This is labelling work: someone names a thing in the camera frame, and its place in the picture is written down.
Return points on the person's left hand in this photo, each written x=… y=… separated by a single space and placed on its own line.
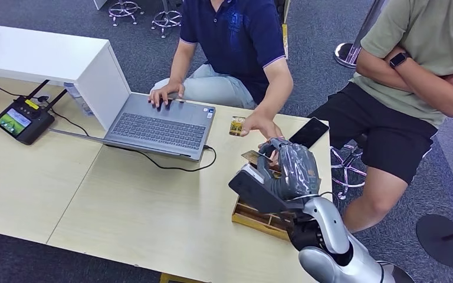
x=259 y=123

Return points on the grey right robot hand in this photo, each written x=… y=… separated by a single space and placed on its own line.
x=297 y=172

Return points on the autumn tree key card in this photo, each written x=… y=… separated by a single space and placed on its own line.
x=252 y=157
x=236 y=127

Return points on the wooden slotted card holder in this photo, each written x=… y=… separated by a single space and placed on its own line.
x=257 y=222

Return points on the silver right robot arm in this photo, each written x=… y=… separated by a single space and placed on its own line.
x=328 y=222

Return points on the person's left forearm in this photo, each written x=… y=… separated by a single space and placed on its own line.
x=279 y=86
x=437 y=88

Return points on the person's right forearm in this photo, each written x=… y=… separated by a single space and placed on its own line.
x=179 y=62
x=375 y=74

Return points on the person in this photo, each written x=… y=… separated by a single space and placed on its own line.
x=230 y=35
x=414 y=27

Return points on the grey laptop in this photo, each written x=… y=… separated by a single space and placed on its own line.
x=160 y=129

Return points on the black smartphone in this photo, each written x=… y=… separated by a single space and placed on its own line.
x=308 y=133

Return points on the chrome stool base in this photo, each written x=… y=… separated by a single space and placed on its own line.
x=166 y=17
x=125 y=8
x=345 y=164

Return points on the black smartwatch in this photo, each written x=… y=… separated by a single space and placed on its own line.
x=398 y=59

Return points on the clear water bottle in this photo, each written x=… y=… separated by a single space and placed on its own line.
x=78 y=99

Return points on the yellow upright board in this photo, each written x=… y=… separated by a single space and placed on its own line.
x=285 y=41

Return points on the white desk shelf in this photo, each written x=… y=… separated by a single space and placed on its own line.
x=35 y=54

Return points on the black remote controller with screen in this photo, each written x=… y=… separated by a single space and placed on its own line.
x=23 y=125

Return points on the black stanchion with round base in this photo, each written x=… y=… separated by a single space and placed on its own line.
x=443 y=242

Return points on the yellow wooden block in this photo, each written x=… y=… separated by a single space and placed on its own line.
x=171 y=279

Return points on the chrome stanchion post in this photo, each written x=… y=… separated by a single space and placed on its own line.
x=353 y=43

